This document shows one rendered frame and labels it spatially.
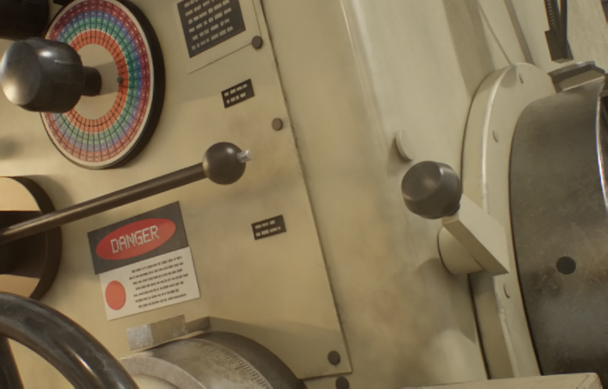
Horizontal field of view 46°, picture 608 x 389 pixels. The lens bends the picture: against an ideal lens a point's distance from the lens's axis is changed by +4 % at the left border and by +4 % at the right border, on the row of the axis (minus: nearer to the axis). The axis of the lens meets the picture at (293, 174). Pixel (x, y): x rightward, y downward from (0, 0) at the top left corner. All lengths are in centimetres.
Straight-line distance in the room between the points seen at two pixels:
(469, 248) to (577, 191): 14
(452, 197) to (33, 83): 39
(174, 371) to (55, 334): 16
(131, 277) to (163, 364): 17
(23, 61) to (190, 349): 30
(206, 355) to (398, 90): 27
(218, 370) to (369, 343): 12
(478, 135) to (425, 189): 21
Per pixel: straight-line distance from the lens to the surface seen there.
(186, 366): 56
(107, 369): 41
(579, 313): 62
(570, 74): 97
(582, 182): 66
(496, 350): 59
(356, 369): 58
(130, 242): 72
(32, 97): 68
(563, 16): 96
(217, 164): 55
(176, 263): 68
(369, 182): 55
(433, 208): 48
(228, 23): 64
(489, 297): 60
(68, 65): 68
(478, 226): 54
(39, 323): 44
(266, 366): 60
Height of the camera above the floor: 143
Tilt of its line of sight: 8 degrees up
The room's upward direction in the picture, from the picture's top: 14 degrees counter-clockwise
